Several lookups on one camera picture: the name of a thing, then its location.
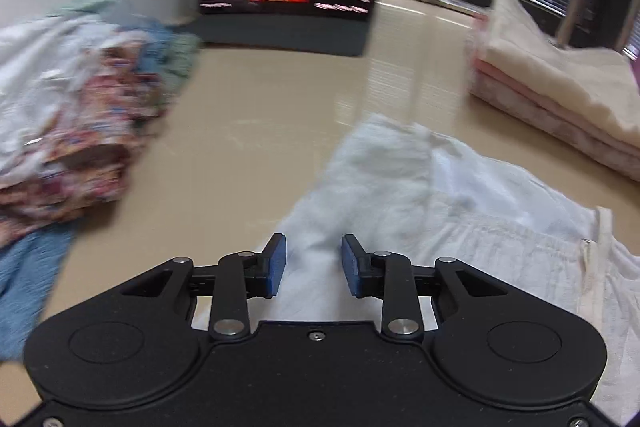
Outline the white skirt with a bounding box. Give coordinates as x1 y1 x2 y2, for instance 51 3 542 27
250 116 639 424

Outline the folded beige clothes stack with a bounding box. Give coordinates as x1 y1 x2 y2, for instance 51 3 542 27
466 0 639 182

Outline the red floral garment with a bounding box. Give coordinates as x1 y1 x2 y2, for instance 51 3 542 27
1 43 167 246

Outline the blue knit garment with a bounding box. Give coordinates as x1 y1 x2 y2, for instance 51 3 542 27
0 222 76 362

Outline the light green garment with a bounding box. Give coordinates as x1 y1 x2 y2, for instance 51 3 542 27
51 0 202 95

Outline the white crumpled garment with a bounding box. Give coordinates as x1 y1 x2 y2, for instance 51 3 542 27
1 14 150 185

